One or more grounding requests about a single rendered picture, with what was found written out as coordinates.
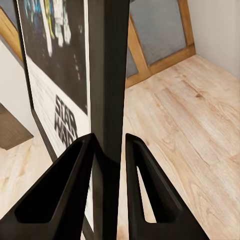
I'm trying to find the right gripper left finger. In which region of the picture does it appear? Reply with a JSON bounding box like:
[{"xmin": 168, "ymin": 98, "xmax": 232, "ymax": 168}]
[{"xmin": 0, "ymin": 133, "xmax": 95, "ymax": 240}]

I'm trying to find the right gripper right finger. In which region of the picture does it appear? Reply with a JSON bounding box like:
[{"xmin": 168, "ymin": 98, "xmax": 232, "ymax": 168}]
[{"xmin": 125, "ymin": 133, "xmax": 210, "ymax": 240}]

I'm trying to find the poster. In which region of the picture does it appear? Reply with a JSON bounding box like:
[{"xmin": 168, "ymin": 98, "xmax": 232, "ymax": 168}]
[{"xmin": 12, "ymin": 0, "xmax": 130, "ymax": 240}]

